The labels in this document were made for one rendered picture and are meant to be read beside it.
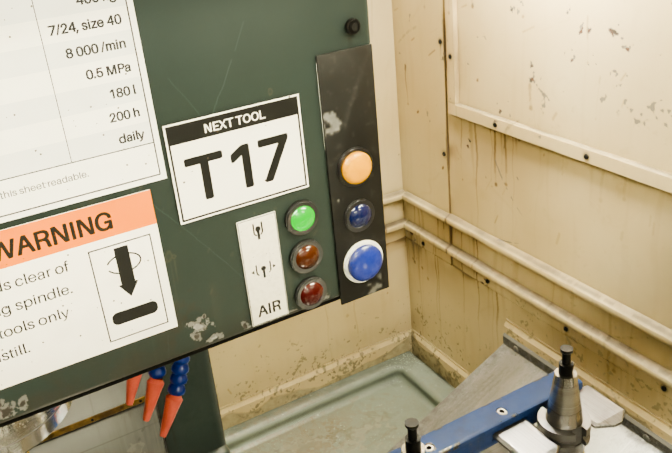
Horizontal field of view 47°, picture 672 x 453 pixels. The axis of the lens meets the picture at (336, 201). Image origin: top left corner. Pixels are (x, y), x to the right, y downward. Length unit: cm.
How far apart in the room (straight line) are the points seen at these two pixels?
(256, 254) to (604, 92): 90
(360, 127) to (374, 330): 154
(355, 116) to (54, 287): 24
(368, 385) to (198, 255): 157
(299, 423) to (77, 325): 152
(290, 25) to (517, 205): 113
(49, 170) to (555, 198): 115
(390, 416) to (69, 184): 159
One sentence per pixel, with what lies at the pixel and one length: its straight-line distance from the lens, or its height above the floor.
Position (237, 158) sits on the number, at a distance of 53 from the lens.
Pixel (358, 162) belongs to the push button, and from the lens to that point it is 56.
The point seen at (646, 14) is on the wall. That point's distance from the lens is 127.
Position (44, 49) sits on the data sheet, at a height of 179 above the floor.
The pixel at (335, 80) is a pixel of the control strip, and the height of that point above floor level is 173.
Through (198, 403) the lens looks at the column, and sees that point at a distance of 147.
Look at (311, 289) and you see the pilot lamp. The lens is 59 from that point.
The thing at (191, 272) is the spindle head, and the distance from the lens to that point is 54.
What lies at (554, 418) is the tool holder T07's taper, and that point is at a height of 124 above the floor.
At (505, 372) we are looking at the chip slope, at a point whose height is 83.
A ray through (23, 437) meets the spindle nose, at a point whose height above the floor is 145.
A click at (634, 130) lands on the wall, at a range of 133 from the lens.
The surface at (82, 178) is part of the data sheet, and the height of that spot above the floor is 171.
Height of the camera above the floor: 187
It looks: 24 degrees down
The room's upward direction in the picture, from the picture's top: 6 degrees counter-clockwise
